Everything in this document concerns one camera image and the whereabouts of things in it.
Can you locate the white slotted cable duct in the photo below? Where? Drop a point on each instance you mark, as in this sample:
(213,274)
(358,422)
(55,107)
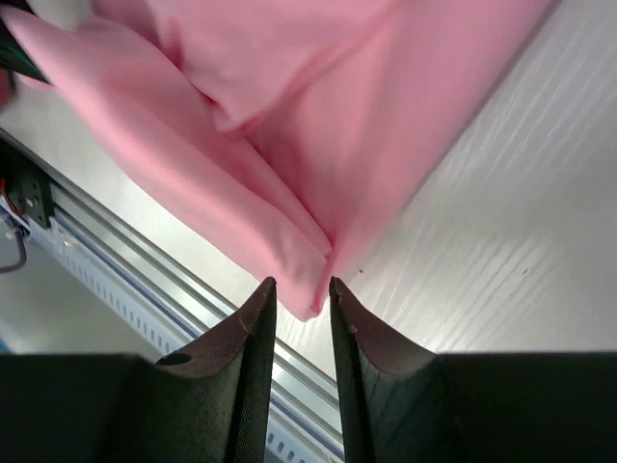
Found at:
(168,307)

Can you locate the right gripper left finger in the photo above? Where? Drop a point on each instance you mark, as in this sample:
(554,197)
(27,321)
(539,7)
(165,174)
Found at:
(208,401)

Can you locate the aluminium rail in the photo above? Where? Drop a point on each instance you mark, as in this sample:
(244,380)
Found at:
(75,207)

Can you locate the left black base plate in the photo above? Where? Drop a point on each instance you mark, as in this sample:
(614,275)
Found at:
(25,186)

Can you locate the pink t shirt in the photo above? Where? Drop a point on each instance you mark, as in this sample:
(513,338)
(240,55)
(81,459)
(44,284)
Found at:
(289,134)

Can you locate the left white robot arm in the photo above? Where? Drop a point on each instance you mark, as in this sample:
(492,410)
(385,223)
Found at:
(14,60)

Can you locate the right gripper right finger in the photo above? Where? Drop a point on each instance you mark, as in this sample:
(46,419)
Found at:
(400,402)

